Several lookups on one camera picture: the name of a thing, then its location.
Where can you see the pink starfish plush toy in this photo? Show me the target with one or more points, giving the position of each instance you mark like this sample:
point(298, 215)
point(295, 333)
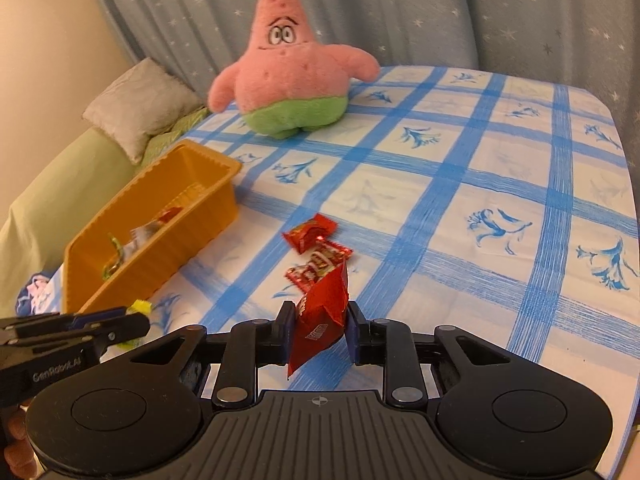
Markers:
point(290, 75)

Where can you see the silver striped snack packet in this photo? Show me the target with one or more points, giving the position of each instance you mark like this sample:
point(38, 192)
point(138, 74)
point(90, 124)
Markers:
point(145, 234)

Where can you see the blue star curtain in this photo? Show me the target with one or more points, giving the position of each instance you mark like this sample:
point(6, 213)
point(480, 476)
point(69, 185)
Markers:
point(450, 10)

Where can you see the orange plastic tray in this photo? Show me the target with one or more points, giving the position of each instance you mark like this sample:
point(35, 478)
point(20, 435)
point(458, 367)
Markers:
point(200, 220)

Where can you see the green zigzag cushion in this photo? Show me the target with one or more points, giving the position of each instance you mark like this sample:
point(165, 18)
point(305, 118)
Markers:
point(170, 140)

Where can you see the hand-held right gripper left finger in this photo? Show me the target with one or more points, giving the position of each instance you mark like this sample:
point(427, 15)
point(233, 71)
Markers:
point(292, 327)

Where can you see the person's left hand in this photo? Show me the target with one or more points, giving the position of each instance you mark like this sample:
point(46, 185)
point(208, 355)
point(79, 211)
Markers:
point(17, 432)

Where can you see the red candy packet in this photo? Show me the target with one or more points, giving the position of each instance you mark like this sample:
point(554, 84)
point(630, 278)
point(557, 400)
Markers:
point(320, 262)
point(320, 320)
point(170, 213)
point(307, 234)

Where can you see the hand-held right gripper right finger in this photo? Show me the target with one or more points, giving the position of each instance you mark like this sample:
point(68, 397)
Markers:
point(351, 330)

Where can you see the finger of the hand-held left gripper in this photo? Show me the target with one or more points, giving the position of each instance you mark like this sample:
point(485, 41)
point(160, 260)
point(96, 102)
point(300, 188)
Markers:
point(60, 321)
point(115, 332)

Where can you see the blue checked tablecloth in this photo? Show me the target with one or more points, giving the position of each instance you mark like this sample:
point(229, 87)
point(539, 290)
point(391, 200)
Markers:
point(450, 185)

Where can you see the grey cushion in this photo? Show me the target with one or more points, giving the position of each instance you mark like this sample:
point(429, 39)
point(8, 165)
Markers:
point(135, 105)

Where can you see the green sofa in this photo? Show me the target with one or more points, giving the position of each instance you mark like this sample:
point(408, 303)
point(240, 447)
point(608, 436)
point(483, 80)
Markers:
point(50, 200)

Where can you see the blue floral cloth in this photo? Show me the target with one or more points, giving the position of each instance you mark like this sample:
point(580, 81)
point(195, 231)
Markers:
point(35, 292)

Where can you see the green snack packet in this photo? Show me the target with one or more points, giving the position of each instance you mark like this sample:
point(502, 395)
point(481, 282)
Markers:
point(117, 255)

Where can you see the yellow green candy packet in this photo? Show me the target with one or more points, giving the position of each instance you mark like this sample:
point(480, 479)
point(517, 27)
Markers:
point(137, 306)

